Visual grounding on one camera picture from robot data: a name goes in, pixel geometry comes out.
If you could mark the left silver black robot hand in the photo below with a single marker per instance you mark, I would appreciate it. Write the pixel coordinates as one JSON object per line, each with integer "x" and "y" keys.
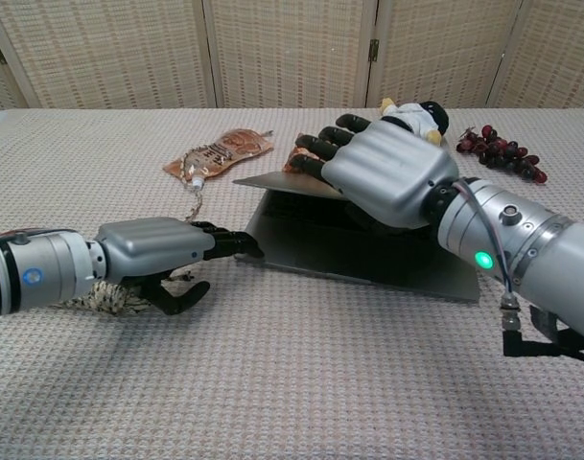
{"x": 152, "y": 242}

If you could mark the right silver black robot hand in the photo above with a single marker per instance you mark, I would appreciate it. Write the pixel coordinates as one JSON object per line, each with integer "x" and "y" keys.
{"x": 392, "y": 167}

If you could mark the silver grey laptop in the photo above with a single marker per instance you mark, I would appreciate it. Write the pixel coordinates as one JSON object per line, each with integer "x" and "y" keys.
{"x": 368, "y": 259}

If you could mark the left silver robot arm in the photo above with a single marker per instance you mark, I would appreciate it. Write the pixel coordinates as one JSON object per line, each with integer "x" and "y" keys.
{"x": 32, "y": 273}

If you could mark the woven folding screen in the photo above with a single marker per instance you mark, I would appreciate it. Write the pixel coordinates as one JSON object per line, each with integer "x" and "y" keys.
{"x": 291, "y": 52}

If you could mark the black white plush toy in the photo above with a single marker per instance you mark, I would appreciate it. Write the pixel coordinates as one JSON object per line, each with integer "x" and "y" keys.
{"x": 418, "y": 117}

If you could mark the green orange snack bag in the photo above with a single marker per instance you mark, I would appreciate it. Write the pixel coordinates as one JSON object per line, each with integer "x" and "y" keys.
{"x": 298, "y": 158}

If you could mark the dark red grape bunch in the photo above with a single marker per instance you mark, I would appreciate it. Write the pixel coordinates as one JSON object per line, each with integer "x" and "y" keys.
{"x": 505, "y": 148}

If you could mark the orange brown snack pouch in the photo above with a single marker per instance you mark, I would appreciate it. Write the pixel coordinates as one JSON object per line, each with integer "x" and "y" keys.
{"x": 224, "y": 151}

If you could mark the pink waffle tablecloth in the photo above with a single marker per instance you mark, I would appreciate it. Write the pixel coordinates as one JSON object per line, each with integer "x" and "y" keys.
{"x": 224, "y": 383}

